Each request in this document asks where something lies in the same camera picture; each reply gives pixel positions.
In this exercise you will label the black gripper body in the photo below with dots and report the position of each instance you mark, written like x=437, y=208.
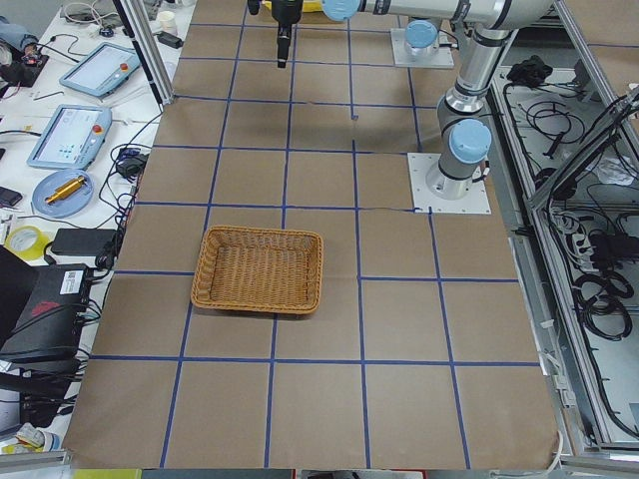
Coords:
x=286, y=12

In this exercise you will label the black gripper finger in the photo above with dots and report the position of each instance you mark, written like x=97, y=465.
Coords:
x=284, y=38

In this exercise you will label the yellow tape roll on desk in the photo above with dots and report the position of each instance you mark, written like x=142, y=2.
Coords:
x=28, y=243

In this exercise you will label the upper teach pendant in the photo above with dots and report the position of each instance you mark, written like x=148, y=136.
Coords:
x=103, y=71

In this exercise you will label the teach pendant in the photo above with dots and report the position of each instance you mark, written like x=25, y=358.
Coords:
x=103, y=71
x=72, y=139

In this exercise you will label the lower teach pendant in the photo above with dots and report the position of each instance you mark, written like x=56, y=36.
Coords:
x=72, y=139

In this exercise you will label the brown wicker basket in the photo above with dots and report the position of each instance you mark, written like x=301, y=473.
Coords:
x=259, y=270

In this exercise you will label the brass cylinder tool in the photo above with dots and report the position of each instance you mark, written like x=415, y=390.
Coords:
x=67, y=190

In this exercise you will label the blue plate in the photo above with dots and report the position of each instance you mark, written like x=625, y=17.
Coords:
x=65, y=208

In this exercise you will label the black power adapter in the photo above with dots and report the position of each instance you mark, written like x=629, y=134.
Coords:
x=81, y=242

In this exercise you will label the black laptop computer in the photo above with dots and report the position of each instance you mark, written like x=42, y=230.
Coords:
x=40, y=309

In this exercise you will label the aluminium frame post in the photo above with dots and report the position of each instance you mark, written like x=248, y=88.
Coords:
x=136, y=23

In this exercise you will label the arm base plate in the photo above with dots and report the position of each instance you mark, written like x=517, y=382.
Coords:
x=434, y=193
x=437, y=55

